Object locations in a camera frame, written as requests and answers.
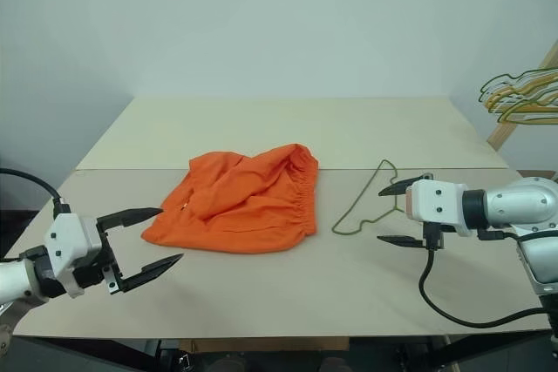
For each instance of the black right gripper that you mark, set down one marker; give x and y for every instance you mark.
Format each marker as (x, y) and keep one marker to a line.
(433, 234)

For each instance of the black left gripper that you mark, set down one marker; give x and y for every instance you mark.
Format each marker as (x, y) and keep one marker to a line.
(111, 269)

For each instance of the orange shorts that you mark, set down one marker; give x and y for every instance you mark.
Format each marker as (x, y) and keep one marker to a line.
(244, 215)

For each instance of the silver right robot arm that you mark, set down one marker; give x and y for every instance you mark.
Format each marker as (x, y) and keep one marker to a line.
(514, 202)

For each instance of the wooden clothes rack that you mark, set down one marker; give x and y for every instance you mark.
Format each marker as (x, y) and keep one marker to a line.
(501, 134)

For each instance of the brown cardboard panel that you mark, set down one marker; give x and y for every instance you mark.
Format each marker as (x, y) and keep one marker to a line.
(261, 344)

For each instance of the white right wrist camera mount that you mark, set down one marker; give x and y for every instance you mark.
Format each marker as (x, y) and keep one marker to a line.
(436, 204)

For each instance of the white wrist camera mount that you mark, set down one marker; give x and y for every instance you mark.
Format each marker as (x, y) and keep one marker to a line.
(436, 204)
(65, 237)

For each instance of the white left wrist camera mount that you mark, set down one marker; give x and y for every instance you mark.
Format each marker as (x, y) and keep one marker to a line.
(65, 237)

